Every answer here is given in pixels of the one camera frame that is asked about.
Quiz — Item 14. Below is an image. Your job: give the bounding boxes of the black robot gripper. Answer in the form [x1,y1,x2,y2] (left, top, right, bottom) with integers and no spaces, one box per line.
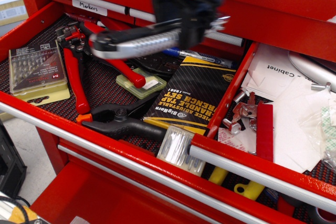
[152,0,223,50]

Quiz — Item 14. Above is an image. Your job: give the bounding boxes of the silver black box cutter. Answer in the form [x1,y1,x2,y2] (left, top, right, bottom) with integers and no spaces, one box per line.
[88,16,231,60]

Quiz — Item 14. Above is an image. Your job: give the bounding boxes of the large open left drawer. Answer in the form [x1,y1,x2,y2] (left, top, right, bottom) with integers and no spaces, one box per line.
[0,1,257,224]

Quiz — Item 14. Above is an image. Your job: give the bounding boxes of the black yellow tap wrench box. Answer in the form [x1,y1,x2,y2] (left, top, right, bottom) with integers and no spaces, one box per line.
[144,57,236,135]

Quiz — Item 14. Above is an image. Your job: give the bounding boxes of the small open right drawer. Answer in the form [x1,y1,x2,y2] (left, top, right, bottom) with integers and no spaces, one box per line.
[190,44,335,213]

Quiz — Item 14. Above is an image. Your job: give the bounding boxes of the black box on floor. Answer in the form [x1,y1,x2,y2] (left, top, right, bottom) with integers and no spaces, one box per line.
[1,121,27,198]

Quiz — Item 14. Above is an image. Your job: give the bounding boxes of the blue dry erase marker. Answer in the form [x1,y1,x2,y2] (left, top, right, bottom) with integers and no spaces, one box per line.
[162,47,238,69]

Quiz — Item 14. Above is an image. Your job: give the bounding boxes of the red black crimping pliers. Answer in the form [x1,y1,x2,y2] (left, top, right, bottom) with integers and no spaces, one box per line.
[79,18,182,88]

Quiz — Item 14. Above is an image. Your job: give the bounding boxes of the small yellow-green plastic case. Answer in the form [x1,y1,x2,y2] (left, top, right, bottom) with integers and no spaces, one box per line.
[116,68,166,99]

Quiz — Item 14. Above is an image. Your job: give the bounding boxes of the silver bolt near keys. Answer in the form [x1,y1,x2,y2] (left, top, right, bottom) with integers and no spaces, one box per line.
[233,88,250,103]

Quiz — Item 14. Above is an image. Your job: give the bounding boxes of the red tool cabinet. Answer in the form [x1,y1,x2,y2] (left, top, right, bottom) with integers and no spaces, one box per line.
[14,0,336,224]

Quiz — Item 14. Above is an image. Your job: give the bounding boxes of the silver cabinet keys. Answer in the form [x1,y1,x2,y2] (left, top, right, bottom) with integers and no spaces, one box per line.
[232,92,257,122]

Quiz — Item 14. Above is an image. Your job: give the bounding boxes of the silver bolt lower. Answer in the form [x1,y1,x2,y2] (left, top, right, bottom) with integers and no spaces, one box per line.
[222,119,242,135]

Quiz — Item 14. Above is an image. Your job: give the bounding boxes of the white markers label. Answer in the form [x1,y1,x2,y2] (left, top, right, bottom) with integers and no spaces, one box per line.
[72,0,108,16]

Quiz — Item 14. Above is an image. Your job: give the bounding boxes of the red marker pen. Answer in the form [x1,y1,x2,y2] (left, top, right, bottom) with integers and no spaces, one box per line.
[65,13,105,27]

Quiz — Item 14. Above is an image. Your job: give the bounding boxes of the black spring clamp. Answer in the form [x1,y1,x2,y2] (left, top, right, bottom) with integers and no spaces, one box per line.
[76,92,166,142]

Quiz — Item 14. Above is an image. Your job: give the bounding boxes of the red plastic strip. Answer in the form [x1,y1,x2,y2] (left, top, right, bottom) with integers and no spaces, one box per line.
[256,103,274,162]

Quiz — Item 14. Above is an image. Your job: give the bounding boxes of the clear blade case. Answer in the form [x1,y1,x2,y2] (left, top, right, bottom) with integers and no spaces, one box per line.
[156,126,206,177]

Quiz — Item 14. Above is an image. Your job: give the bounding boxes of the silver wing bolt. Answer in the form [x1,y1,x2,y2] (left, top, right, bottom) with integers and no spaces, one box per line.
[311,82,331,92]

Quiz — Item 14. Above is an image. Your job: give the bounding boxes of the white cabinet manual paper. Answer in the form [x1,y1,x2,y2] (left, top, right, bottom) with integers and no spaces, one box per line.
[242,44,335,173]

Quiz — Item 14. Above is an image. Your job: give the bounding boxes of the clear plastic bag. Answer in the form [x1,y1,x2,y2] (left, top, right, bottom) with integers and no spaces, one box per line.
[299,99,335,172]

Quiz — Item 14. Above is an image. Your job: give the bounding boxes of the drill bit set case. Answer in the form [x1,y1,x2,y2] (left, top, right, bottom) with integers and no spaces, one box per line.
[8,41,70,106]

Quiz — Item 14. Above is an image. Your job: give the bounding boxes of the red wire stripper tool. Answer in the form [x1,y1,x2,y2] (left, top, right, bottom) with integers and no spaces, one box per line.
[55,22,90,114]

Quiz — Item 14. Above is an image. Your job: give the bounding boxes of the silver metal handle bar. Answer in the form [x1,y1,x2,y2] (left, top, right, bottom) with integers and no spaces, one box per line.
[288,51,335,92]

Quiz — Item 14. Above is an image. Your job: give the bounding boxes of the yellow handled tool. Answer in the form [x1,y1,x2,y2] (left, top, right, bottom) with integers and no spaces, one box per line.
[208,166,265,201]

